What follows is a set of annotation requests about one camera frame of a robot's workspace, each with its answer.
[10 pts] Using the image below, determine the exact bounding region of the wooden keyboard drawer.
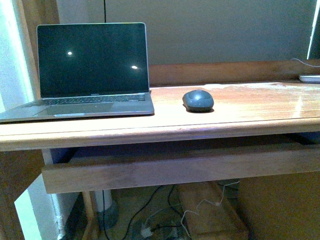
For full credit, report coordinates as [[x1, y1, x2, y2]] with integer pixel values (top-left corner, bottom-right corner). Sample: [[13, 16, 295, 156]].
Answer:
[[42, 143, 320, 194]]

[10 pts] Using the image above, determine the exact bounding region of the wooden plank on floor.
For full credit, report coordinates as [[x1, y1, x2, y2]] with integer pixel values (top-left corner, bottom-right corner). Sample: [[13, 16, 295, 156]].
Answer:
[[176, 181, 250, 240]]

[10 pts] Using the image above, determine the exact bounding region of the black monitor edge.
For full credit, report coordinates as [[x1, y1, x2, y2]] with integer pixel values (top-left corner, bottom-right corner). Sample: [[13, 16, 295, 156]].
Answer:
[[307, 0, 320, 60]]

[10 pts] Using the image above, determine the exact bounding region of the black cable on floor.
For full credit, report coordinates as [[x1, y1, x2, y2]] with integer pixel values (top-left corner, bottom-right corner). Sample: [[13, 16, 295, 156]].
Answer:
[[102, 183, 191, 240]]

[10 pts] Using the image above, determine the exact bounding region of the silver laptop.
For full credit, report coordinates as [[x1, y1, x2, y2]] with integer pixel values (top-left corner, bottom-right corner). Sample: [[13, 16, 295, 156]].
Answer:
[[0, 22, 155, 123]]

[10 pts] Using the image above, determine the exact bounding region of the grey Logitech computer mouse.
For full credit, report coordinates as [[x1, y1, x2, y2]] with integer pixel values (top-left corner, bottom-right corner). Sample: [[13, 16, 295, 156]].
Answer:
[[182, 89, 214, 113]]

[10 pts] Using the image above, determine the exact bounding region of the white pipe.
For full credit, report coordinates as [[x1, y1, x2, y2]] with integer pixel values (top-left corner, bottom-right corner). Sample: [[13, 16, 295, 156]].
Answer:
[[94, 189, 113, 212]]

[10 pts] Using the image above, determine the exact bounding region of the white device on desk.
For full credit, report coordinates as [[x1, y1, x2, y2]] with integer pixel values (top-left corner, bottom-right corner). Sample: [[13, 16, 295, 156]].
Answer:
[[298, 75, 320, 84]]

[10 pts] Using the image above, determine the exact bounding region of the wooden desk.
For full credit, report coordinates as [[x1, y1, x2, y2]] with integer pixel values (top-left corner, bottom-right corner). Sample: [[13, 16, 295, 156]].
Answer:
[[0, 59, 320, 240]]

